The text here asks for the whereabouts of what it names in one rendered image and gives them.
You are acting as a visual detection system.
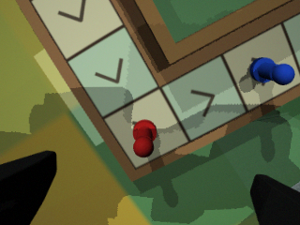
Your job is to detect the red game pawn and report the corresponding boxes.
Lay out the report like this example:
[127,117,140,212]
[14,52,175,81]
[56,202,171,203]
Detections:
[132,120,157,158]

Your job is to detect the blue pawn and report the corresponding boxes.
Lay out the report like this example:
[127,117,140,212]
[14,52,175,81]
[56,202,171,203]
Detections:
[250,57,295,86]

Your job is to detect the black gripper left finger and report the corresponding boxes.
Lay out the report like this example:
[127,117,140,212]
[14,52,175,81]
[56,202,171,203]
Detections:
[0,150,56,225]

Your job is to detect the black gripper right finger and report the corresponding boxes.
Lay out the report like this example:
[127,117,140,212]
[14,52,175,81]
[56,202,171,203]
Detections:
[250,175,300,225]

